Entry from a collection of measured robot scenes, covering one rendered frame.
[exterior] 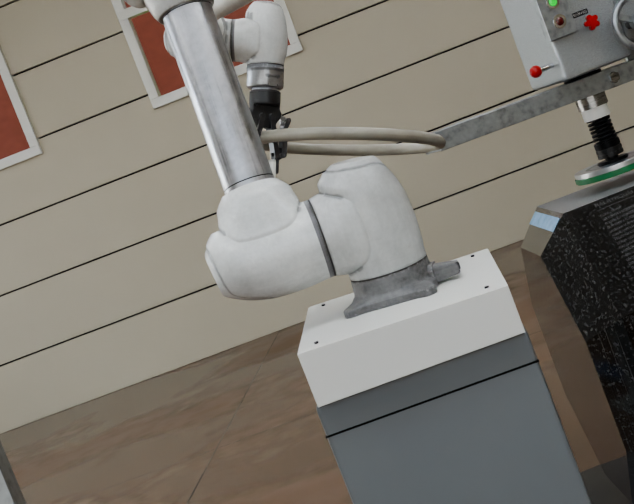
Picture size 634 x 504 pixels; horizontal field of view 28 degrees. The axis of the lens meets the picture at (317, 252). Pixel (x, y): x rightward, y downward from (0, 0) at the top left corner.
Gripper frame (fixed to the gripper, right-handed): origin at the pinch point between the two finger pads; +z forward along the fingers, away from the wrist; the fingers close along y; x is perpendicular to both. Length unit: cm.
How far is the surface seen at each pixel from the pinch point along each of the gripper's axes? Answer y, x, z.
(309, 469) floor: 111, 179, 105
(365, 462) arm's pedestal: -17, -79, 57
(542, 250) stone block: 68, -21, 17
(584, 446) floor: 140, 45, 79
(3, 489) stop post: -68, -26, 67
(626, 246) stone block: 77, -42, 16
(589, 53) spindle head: 78, -26, -33
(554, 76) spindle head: 72, -19, -28
